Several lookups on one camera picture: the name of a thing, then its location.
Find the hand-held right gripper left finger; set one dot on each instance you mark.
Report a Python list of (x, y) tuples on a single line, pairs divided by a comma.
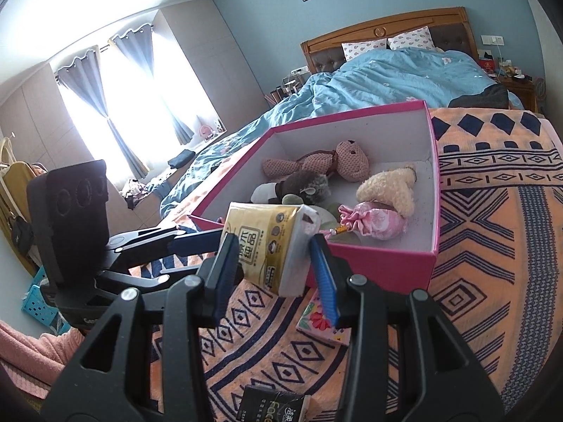
[(225, 285)]

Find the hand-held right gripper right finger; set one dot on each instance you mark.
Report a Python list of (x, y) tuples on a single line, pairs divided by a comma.
[(325, 277)]

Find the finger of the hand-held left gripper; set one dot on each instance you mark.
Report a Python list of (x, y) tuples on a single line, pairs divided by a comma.
[(193, 241), (145, 279)]

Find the pink cardboard box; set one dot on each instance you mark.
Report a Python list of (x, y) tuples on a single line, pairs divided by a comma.
[(374, 268)]

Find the yellow tissue pack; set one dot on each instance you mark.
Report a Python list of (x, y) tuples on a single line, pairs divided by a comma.
[(264, 246)]

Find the pink satin pouch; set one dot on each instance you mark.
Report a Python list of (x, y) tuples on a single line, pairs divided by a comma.
[(378, 222)]

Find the brown plush toy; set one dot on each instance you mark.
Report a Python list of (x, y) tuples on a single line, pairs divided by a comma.
[(303, 184)]

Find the cream plush toy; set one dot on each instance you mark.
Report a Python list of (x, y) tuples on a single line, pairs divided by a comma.
[(387, 189)]

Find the black shoulder bag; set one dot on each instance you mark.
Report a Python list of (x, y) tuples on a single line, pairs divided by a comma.
[(21, 235)]

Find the person's left forearm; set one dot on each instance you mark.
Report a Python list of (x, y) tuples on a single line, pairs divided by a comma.
[(26, 351)]

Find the floral tissue packet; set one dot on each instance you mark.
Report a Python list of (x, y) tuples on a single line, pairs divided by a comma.
[(314, 321)]

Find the yellow hanging garment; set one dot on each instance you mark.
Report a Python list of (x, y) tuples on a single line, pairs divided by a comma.
[(17, 184)]

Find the pile of clothes by window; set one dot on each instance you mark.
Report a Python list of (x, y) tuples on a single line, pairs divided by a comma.
[(134, 191)]

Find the turquoise plastic basket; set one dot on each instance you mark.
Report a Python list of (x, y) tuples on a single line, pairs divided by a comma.
[(39, 303)]

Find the green plush toy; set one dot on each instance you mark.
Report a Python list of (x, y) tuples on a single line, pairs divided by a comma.
[(288, 199)]

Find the pink knitted teddy bear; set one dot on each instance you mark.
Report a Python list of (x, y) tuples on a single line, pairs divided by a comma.
[(352, 158)]

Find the black tissue packet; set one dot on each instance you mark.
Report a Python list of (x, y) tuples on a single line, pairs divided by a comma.
[(268, 404)]

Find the blue grey curtain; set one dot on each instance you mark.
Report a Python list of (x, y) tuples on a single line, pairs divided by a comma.
[(149, 66), (92, 92)]

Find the orange patterned blanket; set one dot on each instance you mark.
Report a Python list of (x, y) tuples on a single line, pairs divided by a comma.
[(484, 272)]

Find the group of cosmetic bottles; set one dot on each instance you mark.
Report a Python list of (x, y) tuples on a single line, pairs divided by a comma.
[(281, 90)]

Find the blue floral duvet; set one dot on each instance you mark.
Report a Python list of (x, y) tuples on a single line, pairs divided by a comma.
[(374, 83)]

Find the white dotted pillow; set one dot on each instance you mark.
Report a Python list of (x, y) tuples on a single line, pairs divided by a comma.
[(365, 49), (411, 38)]

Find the dark cloth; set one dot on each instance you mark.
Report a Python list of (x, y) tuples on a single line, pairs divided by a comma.
[(484, 96)]

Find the wooden bed headboard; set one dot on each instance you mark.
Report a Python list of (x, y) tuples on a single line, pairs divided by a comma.
[(387, 26)]

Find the red box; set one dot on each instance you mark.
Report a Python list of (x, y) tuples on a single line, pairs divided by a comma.
[(487, 66)]

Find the wooden nightstand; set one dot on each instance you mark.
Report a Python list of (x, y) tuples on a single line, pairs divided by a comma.
[(521, 92)]

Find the white wall socket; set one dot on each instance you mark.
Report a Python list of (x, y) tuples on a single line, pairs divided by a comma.
[(299, 70), (491, 39)]

